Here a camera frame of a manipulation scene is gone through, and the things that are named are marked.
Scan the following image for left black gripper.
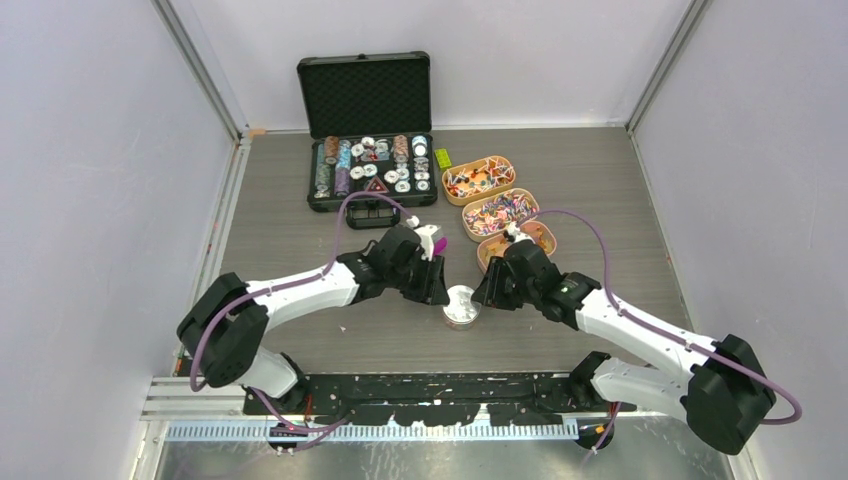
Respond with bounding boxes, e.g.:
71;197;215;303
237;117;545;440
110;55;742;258
387;251;449;306

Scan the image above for clear round plastic jar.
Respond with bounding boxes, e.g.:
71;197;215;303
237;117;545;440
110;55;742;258
443;310;479;331

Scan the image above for magenta plastic scoop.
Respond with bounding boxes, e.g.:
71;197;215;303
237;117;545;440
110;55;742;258
432;237;448;256

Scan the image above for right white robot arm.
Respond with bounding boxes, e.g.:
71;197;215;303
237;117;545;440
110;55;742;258
472;240;776;455

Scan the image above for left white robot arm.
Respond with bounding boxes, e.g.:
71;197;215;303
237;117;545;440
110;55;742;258
177;224;450;414

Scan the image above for pink tray popsicle candies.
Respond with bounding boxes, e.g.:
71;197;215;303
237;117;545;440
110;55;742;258
476;220;557;272

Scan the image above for beige tray swirl lollipops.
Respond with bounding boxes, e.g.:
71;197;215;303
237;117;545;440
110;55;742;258
461;188;540;242

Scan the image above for orange tray with lollipops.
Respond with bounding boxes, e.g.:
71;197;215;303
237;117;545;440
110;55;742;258
441;155;517;206

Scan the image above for yellow-green small block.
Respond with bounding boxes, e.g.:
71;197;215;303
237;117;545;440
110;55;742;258
434;148;452;170

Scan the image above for black poker chip case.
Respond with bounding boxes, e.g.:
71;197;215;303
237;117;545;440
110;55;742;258
296;51;438;229

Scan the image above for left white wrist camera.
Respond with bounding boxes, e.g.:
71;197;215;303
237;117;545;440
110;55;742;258
405;216;446;261

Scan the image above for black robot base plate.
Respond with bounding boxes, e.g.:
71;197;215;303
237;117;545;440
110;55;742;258
270;372;611;427

